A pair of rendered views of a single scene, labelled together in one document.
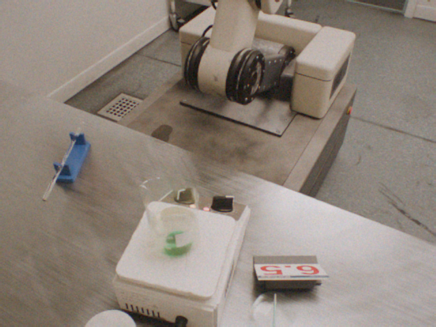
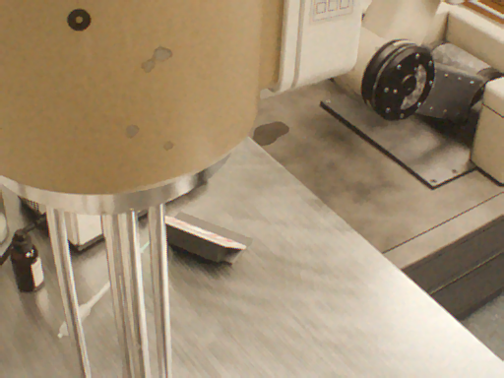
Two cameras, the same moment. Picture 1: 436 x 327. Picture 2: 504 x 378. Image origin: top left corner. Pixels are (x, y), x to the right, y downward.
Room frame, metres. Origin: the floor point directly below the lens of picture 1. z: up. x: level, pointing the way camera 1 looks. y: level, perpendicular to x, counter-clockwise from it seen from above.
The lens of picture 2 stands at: (-0.19, -0.39, 1.27)
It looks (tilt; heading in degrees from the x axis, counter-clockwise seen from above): 34 degrees down; 26
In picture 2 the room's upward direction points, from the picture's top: 3 degrees clockwise
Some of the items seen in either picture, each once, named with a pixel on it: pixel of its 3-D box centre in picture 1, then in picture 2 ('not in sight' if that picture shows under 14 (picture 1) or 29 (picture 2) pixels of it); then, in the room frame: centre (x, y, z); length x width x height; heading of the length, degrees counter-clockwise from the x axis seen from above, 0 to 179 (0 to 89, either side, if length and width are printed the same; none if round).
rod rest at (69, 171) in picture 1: (71, 154); not in sight; (0.55, 0.25, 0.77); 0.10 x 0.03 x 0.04; 175
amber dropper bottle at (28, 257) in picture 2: not in sight; (25, 257); (0.17, 0.02, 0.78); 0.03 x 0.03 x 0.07
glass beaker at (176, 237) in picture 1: (171, 218); not in sight; (0.32, 0.05, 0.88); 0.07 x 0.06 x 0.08; 68
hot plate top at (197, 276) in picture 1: (178, 246); not in sight; (0.31, 0.05, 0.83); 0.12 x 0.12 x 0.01; 75
